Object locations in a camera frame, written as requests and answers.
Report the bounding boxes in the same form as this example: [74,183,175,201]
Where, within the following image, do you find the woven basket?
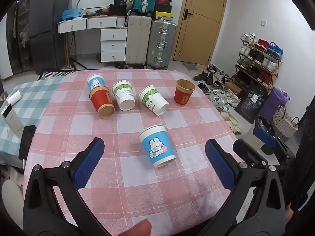
[272,104,300,138]

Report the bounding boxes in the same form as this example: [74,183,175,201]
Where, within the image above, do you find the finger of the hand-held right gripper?
[233,140,269,168]
[253,127,278,156]

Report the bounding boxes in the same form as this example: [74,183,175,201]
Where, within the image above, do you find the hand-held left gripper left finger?
[23,138,116,236]

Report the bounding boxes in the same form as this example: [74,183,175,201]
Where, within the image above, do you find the glass door cabinet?
[5,0,35,75]

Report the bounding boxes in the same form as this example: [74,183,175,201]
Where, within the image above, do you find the white vanity desk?
[57,15,128,34]

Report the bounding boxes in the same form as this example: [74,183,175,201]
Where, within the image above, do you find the silver suitcase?
[146,19,178,71]

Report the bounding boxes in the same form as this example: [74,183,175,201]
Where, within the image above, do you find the black tripod stand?
[64,33,87,70]

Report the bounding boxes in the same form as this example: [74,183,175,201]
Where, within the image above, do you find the red paper cup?
[174,79,196,106]
[89,86,115,118]

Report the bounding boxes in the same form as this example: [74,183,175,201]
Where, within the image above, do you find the black shopping bag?
[234,82,269,124]

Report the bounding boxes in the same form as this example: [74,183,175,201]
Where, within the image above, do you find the striped rug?
[37,68,77,80]

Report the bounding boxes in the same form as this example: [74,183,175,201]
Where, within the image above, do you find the beige slippers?
[220,111,242,136]

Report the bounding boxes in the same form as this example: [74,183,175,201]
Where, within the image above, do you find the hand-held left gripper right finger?
[204,139,287,236]

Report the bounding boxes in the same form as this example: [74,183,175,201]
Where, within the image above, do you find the black phone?
[18,125,36,161]

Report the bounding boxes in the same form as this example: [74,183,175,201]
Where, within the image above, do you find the beige suitcase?
[125,15,152,70]

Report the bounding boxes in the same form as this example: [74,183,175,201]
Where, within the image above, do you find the blue bunny paper cup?
[88,74,106,91]
[138,124,177,169]

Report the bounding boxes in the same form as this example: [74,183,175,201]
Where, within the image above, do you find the pink checkered tablecloth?
[23,68,246,236]

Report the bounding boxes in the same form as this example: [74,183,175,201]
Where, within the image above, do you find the shoe rack with shoes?
[235,33,283,89]

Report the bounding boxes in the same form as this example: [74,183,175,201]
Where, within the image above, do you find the person's left hand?
[118,218,152,236]

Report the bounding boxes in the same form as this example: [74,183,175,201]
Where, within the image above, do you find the stack of shoe boxes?
[153,0,175,21]

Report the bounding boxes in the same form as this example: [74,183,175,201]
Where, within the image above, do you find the white drawer unit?
[100,28,128,63]

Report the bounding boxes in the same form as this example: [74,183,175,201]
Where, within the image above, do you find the blue plastic bag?
[61,8,83,20]

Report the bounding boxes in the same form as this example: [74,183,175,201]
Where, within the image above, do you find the dark grey refrigerator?
[29,0,73,76]

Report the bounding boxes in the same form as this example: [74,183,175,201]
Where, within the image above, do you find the grey door mat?
[183,61,199,72]

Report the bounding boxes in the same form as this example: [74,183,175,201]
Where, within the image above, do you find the white green-print paper cup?
[139,85,169,116]
[112,80,136,111]

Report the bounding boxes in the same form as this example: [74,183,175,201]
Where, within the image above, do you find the green checkered cloth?
[0,77,66,166]

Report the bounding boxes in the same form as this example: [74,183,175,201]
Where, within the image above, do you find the white box device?
[0,90,25,138]

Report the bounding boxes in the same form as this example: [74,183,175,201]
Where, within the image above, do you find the purple plastic bag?
[258,86,291,122]

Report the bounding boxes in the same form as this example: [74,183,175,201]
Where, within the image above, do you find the pile of shoes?
[192,64,241,113]

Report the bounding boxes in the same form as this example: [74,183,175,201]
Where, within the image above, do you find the white stool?
[1,178,25,215]

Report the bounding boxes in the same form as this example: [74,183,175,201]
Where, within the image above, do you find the wooden door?
[172,0,230,66]

